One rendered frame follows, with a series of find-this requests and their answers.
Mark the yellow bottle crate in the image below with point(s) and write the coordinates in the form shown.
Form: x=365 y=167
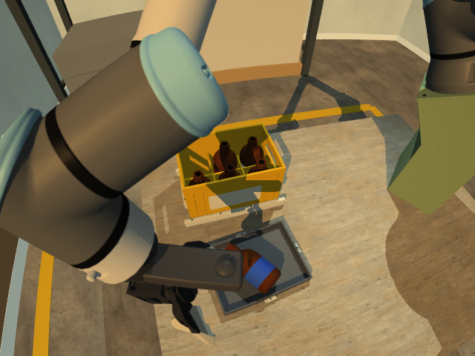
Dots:
x=230 y=193

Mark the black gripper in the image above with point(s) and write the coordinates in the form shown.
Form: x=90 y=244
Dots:
x=189 y=318

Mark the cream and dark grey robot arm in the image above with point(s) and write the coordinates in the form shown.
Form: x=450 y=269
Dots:
x=62 y=176

